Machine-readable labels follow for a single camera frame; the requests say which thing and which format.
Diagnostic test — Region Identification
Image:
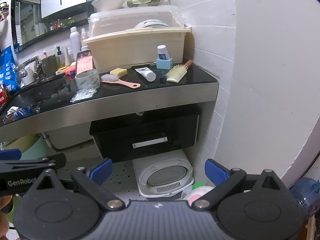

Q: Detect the wall mirror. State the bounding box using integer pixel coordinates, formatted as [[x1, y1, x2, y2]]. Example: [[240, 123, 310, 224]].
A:
[[11, 0, 93, 53]]

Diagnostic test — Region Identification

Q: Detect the clear tape roll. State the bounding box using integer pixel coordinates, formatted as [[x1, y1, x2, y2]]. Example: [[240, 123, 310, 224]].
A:
[[75, 69, 101, 90]]

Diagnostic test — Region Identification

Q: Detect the clear plastic bag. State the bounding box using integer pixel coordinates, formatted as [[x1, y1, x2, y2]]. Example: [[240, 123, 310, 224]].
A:
[[70, 88, 98, 103]]

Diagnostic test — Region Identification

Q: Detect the blue and white crumpled wrapper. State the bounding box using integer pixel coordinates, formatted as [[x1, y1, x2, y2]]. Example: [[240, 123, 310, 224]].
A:
[[5, 106, 33, 121]]

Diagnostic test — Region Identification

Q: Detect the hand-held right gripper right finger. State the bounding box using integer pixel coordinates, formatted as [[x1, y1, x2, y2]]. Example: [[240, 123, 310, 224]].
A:
[[192, 159, 286, 210]]

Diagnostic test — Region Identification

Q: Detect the green plastic basin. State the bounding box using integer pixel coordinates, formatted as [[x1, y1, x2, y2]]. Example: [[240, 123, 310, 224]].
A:
[[19, 134, 49, 161]]

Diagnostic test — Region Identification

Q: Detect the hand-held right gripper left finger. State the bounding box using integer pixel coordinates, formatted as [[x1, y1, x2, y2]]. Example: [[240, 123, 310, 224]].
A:
[[32, 158, 125, 210]]

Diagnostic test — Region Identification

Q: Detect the blue water jug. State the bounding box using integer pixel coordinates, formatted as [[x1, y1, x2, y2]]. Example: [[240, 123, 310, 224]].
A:
[[289, 177, 320, 216]]

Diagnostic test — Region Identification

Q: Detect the yellow sponge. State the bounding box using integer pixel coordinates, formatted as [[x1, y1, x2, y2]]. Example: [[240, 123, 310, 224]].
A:
[[110, 67, 128, 79]]

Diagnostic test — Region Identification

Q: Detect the pink brush with white fluff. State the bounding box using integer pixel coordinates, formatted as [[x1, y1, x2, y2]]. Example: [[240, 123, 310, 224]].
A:
[[100, 74, 141, 89]]

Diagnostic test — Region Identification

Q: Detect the flexible metal hose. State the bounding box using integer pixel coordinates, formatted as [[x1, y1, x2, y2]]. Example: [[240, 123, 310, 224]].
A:
[[42, 132, 96, 155]]

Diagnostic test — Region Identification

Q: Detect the yellow hairbrush with wooden handle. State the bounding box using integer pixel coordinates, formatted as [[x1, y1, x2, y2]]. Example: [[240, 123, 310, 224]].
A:
[[165, 60, 193, 83]]

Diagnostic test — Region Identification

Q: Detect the chrome faucet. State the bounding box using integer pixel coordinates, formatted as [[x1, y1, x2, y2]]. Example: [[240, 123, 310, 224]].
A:
[[14, 57, 45, 79]]

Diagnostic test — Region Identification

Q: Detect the blue printed packet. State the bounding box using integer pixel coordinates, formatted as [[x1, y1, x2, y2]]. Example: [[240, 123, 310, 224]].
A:
[[0, 45, 21, 96]]

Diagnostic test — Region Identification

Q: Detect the person's left hand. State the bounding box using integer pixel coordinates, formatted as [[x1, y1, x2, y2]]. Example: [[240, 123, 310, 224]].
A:
[[0, 195, 15, 230]]

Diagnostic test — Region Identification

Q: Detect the pump bottle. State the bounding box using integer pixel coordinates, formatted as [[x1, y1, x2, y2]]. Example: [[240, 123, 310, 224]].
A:
[[56, 46, 66, 68]]

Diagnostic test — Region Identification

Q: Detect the white cup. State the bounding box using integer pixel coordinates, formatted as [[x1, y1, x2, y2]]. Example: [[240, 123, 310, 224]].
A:
[[21, 66, 35, 86]]

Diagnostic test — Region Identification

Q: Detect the tall white bottle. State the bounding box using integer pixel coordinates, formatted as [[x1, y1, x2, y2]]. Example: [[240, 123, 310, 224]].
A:
[[69, 26, 82, 61]]

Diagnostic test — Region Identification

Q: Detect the pink and white soft item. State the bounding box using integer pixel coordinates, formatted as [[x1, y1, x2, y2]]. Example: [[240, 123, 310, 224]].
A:
[[186, 185, 215, 207]]

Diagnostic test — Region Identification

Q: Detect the dark toothbrush cup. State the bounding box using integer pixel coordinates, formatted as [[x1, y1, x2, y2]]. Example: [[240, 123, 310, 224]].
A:
[[41, 54, 59, 76]]

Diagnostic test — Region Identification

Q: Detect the white bowl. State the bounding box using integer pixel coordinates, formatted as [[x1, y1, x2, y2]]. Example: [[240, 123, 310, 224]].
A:
[[91, 0, 127, 12]]

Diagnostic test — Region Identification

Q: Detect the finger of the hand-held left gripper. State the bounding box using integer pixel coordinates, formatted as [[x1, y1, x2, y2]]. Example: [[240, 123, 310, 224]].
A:
[[0, 153, 67, 174], [0, 149, 22, 161]]

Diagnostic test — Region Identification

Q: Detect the stack of plates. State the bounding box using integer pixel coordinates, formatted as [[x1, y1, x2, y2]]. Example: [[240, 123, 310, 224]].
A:
[[134, 20, 171, 29]]

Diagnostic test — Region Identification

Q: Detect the cream dish rack with clear lid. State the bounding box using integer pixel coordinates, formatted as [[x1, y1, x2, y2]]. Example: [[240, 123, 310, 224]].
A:
[[82, 5, 192, 72]]

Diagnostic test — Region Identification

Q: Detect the light blue holder box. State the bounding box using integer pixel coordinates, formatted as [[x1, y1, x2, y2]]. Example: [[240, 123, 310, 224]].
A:
[[156, 57, 174, 69]]

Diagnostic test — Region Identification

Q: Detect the white cream tube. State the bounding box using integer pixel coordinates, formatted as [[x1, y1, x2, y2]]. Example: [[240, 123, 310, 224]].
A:
[[135, 66, 157, 82]]

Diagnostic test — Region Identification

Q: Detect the small white bottle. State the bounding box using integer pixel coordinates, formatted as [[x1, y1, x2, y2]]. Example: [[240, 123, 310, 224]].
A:
[[65, 47, 74, 67]]

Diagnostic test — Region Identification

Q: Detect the black drawer with steel handle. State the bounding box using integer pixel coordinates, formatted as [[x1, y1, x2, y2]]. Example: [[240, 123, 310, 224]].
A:
[[89, 109, 201, 163]]

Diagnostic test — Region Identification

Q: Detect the smartphone with pink screen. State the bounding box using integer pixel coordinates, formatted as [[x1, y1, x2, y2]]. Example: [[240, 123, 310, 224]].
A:
[[75, 50, 96, 77]]

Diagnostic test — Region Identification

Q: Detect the red packet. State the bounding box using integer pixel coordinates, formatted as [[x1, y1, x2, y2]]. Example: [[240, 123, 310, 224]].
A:
[[0, 83, 11, 106]]

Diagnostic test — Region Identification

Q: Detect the small spray bottle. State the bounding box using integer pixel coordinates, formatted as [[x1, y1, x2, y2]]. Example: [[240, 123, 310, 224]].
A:
[[80, 27, 88, 48]]

